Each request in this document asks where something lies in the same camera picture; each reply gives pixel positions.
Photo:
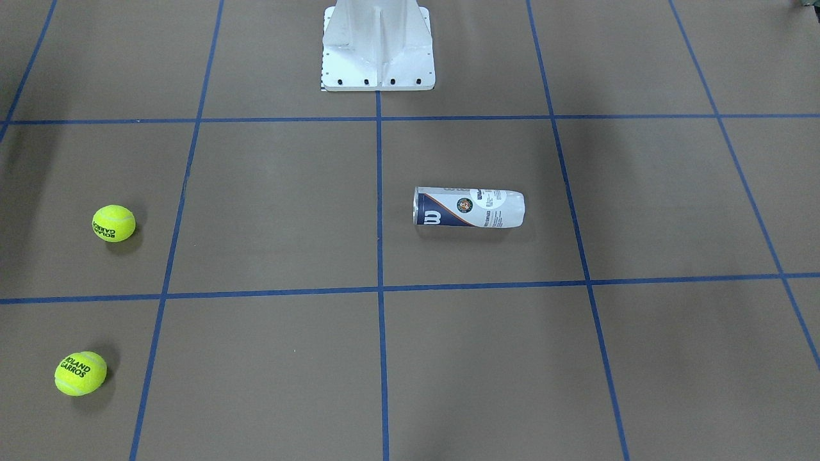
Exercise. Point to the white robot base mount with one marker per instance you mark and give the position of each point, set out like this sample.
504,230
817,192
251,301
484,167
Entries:
377,46

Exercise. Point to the yellow tennis ball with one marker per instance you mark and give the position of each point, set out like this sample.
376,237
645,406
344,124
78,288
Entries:
114,223
80,373

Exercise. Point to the white blue tennis ball can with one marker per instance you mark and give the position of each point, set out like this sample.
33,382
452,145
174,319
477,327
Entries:
468,207

